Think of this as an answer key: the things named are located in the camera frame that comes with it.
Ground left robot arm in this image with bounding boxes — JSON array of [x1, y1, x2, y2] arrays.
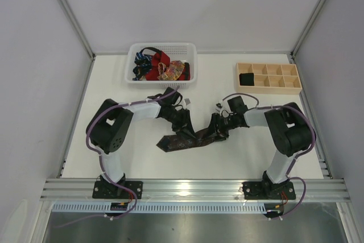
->
[[85, 87, 198, 199]]

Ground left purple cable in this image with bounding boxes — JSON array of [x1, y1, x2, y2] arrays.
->
[[52, 85, 181, 228]]

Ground wooden compartment box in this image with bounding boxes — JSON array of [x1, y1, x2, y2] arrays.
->
[[236, 63, 302, 95]]

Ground blue striped tie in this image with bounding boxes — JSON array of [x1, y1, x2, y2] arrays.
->
[[133, 48, 153, 81]]

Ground rolled black tie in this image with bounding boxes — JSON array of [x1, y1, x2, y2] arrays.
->
[[239, 73, 255, 87]]

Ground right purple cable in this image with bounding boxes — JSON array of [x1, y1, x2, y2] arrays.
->
[[224, 92, 317, 221]]

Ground colourful patterned tie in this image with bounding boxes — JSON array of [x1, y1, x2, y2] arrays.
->
[[157, 60, 185, 81]]

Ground purple cable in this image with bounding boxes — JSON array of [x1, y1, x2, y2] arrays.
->
[[52, 85, 181, 228], [224, 92, 317, 221]]

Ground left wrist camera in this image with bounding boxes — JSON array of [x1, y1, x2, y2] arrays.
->
[[183, 98, 191, 109]]

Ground white slotted cable duct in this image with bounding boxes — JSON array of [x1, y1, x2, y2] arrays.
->
[[52, 201, 267, 214]]

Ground red tie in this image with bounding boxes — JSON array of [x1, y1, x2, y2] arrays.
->
[[145, 52, 191, 81]]

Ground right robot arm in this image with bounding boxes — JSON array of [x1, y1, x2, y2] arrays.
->
[[202, 96, 316, 201]]

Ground white plastic basket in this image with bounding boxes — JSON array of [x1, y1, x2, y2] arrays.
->
[[125, 42, 197, 88]]

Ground brown floral tie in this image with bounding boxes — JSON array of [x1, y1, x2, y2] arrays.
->
[[156, 128, 229, 153]]

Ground aluminium mounting rail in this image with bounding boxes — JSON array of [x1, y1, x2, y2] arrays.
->
[[40, 178, 350, 203]]

